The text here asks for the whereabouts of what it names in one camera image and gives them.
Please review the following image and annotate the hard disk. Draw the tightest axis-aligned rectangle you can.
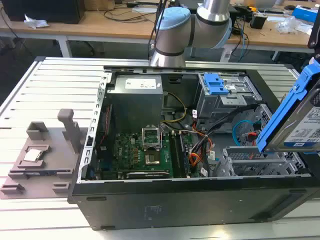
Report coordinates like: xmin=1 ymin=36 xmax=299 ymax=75
xmin=256 ymin=53 xmax=320 ymax=153

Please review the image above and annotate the light blue disk wire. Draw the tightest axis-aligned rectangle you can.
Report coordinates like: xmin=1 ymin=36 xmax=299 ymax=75
xmin=231 ymin=119 xmax=261 ymax=149

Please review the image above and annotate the grey metal disk bay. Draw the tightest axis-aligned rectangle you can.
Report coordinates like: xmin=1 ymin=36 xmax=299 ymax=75
xmin=214 ymin=146 xmax=311 ymax=178

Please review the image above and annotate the black expansion slot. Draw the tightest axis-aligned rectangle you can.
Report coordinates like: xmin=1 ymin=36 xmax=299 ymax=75
xmin=126 ymin=170 xmax=170 ymax=179

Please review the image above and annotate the blue cardboard box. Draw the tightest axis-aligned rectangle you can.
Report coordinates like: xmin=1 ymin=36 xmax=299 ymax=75
xmin=291 ymin=5 xmax=320 ymax=24

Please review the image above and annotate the clear plastic bag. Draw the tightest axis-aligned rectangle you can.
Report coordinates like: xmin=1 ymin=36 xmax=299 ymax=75
xmin=275 ymin=15 xmax=312 ymax=35

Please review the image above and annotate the black motor block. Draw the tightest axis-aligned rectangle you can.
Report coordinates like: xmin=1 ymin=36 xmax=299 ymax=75
xmin=249 ymin=12 xmax=269 ymax=30

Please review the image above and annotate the blue plastic bay latch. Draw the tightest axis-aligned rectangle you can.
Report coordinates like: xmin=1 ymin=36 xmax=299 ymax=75
xmin=203 ymin=72 xmax=230 ymax=96

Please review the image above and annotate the grey metal drive cage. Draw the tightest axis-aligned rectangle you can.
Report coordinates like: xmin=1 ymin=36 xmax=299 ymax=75
xmin=196 ymin=72 xmax=264 ymax=129

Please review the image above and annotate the metal locking lever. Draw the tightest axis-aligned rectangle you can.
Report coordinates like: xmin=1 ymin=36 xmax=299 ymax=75
xmin=158 ymin=123 xmax=166 ymax=151

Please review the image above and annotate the metal socket cover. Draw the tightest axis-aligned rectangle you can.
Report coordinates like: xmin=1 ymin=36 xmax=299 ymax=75
xmin=141 ymin=126 xmax=161 ymax=151

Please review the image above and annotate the grey power supply unit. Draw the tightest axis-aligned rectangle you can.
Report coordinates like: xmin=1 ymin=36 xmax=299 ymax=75
xmin=106 ymin=74 xmax=165 ymax=128

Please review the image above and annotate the CPU socket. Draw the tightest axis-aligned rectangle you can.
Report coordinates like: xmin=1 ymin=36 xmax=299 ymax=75
xmin=143 ymin=151 xmax=162 ymax=166

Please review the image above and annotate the wooden desk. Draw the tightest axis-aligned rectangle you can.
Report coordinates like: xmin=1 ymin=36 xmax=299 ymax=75
xmin=0 ymin=0 xmax=320 ymax=57

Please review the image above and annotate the black PC case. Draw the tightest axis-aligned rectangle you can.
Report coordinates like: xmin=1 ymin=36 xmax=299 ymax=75
xmin=67 ymin=64 xmax=320 ymax=231

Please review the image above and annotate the green motherboard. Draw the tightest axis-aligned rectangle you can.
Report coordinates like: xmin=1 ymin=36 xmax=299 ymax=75
xmin=98 ymin=131 xmax=201 ymax=180

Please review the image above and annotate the black box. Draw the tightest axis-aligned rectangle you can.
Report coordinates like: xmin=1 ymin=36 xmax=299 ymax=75
xmin=1 ymin=0 xmax=86 ymax=25

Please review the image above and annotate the crumpled white paper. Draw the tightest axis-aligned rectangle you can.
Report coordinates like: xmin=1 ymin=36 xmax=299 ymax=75
xmin=23 ymin=13 xmax=50 ymax=30

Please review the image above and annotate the grey parts rack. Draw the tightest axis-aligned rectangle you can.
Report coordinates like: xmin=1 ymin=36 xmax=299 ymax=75
xmin=0 ymin=108 xmax=90 ymax=200

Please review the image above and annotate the silver CPU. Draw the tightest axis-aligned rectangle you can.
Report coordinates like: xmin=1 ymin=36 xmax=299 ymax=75
xmin=23 ymin=149 xmax=45 ymax=162

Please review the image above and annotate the black sleeved cable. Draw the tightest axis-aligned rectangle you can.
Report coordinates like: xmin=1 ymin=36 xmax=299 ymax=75
xmin=199 ymin=103 xmax=260 ymax=141

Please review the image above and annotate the yellow black cable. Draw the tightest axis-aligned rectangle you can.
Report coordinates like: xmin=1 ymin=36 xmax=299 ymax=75
xmin=160 ymin=91 xmax=189 ymax=124

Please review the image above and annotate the black arm base cable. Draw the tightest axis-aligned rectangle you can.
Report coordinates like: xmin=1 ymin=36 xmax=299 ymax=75
xmin=147 ymin=0 xmax=169 ymax=63

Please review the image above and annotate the orange red wire bundle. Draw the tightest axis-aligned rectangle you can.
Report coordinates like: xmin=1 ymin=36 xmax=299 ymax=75
xmin=188 ymin=129 xmax=219 ymax=174

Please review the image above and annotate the thin red wire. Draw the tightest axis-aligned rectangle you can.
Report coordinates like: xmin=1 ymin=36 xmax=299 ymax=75
xmin=98 ymin=104 xmax=113 ymax=149

